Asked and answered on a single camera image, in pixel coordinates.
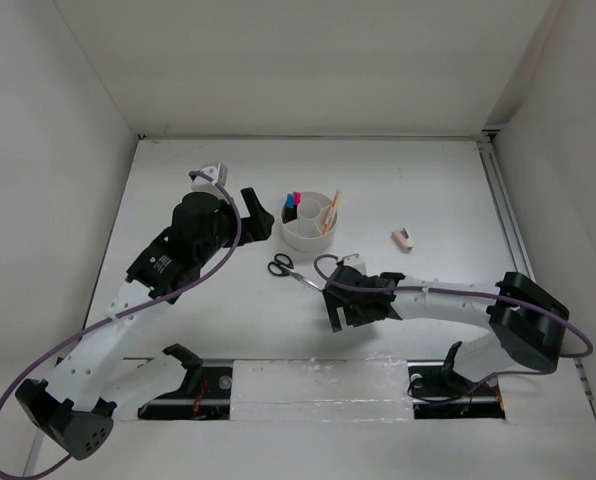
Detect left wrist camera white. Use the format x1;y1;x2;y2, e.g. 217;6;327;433
189;162;228;195

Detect white round divided organizer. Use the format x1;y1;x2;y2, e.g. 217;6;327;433
281;191;338;253

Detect black handled scissors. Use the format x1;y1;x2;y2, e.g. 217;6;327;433
267;253;322;292

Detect aluminium rail right edge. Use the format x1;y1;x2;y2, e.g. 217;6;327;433
476;130;535;280

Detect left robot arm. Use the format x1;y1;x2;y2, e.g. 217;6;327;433
15;183;274;460

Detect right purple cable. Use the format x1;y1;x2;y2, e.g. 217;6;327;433
312;253;595;396

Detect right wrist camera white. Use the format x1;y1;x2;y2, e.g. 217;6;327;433
340;254;366;275

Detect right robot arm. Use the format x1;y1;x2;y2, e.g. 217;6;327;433
322;261;568;395

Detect pink pen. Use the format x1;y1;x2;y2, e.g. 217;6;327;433
322;194;339;235

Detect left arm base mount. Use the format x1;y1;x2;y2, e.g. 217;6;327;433
137;344;234;421

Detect yellow highlighter pen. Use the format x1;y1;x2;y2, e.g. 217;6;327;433
326;189;341;228

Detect blue cap black marker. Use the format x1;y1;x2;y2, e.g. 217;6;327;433
282;193;297;224

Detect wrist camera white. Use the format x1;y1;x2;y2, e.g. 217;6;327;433
189;162;228;195
340;254;366;275

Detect pink cap black marker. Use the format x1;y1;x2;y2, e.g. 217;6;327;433
293;191;302;208

